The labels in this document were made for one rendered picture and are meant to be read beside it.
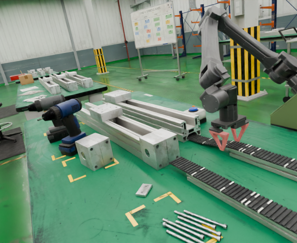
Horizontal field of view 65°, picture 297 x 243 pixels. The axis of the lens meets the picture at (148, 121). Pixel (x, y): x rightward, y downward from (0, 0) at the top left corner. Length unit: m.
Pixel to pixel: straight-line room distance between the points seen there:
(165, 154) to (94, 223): 0.31
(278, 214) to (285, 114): 0.55
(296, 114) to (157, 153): 0.55
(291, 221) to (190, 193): 0.24
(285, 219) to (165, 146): 0.39
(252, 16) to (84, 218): 3.83
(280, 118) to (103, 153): 0.70
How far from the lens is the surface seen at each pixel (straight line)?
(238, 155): 0.82
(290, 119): 1.05
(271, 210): 0.59
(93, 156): 0.85
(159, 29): 6.69
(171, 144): 0.79
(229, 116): 0.77
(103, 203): 0.70
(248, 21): 4.08
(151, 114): 1.07
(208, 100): 0.70
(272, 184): 0.72
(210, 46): 0.89
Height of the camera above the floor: 1.19
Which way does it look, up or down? 19 degrees down
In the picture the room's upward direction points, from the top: 10 degrees counter-clockwise
